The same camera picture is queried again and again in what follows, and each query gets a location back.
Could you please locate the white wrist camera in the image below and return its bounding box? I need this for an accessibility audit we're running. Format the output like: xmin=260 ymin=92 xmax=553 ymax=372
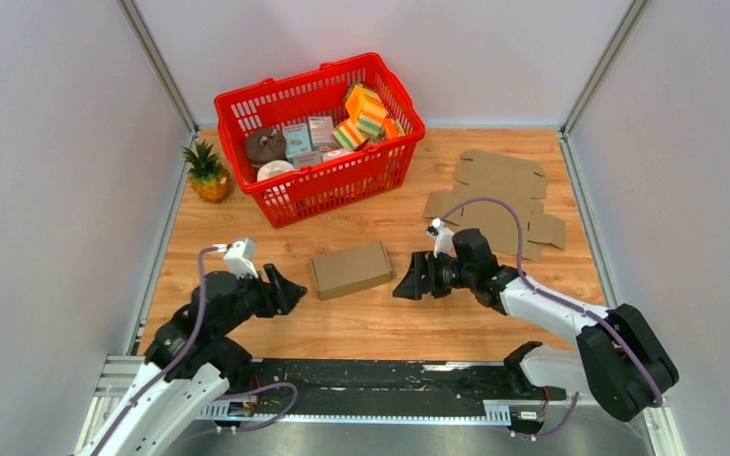
xmin=426 ymin=218 xmax=454 ymax=258
xmin=212 ymin=237 xmax=259 ymax=278

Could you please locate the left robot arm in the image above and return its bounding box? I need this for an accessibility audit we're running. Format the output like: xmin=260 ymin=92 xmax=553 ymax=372
xmin=80 ymin=264 xmax=308 ymax=455

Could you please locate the grey small box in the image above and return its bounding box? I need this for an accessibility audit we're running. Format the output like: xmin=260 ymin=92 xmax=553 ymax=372
xmin=307 ymin=116 xmax=336 ymax=151

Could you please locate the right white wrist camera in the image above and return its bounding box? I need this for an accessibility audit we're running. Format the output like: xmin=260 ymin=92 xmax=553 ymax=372
xmin=426 ymin=218 xmax=454 ymax=258

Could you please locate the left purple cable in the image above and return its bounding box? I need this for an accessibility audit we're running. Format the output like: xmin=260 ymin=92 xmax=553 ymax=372
xmin=87 ymin=246 xmax=300 ymax=456

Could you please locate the purple cable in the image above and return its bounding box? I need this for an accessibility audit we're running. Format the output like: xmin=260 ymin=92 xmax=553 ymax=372
xmin=87 ymin=246 xmax=300 ymax=456
xmin=440 ymin=197 xmax=665 ymax=439

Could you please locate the brown round item in basket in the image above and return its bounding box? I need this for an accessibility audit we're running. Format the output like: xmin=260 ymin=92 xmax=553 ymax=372
xmin=244 ymin=126 xmax=286 ymax=167

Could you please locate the brown cardboard box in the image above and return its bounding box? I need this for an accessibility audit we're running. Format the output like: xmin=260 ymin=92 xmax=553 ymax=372
xmin=311 ymin=241 xmax=394 ymax=301

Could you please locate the striped sponge lower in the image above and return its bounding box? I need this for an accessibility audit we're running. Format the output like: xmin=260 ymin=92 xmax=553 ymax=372
xmin=332 ymin=118 xmax=368 ymax=151

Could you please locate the orange sponge right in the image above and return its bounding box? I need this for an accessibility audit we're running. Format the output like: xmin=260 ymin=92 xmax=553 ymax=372
xmin=381 ymin=118 xmax=405 ymax=140

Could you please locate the white round tin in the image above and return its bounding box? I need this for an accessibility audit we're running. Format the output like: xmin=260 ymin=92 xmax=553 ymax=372
xmin=257 ymin=160 xmax=295 ymax=181

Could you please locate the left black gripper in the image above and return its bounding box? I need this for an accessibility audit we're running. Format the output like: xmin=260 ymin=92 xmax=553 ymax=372
xmin=214 ymin=262 xmax=308 ymax=338

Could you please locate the small pineapple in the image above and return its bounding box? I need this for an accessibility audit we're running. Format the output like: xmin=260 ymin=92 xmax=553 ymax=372
xmin=182 ymin=140 xmax=232 ymax=203

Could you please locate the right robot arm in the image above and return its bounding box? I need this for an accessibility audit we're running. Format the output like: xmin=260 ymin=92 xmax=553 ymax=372
xmin=393 ymin=228 xmax=680 ymax=422

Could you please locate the red plastic shopping basket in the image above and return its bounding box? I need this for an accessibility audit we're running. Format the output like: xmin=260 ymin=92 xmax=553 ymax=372
xmin=214 ymin=52 xmax=426 ymax=228

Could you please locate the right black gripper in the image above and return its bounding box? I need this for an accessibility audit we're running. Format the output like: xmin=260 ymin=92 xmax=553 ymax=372
xmin=392 ymin=251 xmax=474 ymax=300

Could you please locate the teal small box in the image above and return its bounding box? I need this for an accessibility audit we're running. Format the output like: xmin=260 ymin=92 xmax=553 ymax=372
xmin=281 ymin=123 xmax=313 ymax=162

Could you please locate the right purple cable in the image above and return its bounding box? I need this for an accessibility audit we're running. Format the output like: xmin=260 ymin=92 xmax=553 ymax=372
xmin=440 ymin=197 xmax=665 ymax=439

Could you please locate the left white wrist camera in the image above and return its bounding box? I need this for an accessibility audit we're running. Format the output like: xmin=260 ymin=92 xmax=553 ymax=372
xmin=212 ymin=237 xmax=259 ymax=278

